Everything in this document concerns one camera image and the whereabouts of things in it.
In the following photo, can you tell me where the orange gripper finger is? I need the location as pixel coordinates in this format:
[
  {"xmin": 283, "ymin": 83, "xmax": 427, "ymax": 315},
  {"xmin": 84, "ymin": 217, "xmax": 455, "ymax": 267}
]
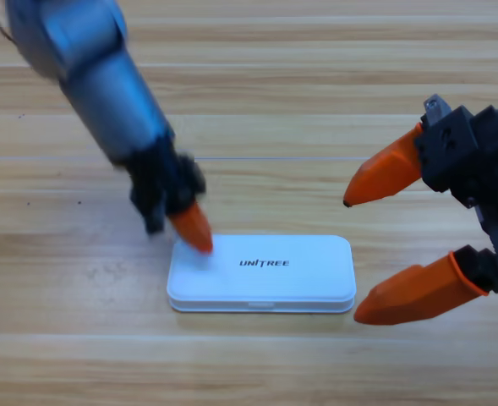
[{"xmin": 353, "ymin": 250, "xmax": 490, "ymax": 326}]

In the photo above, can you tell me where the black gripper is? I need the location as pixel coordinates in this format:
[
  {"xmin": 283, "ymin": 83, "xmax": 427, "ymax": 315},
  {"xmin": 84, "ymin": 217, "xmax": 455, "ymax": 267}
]
[
  {"xmin": 123, "ymin": 137, "xmax": 215, "ymax": 255},
  {"xmin": 342, "ymin": 96, "xmax": 498, "ymax": 295}
]

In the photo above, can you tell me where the white Unitree pencil case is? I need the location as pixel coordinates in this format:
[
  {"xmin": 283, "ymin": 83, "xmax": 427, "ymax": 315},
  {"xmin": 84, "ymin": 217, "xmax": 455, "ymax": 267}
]
[{"xmin": 166, "ymin": 234, "xmax": 357, "ymax": 315}]

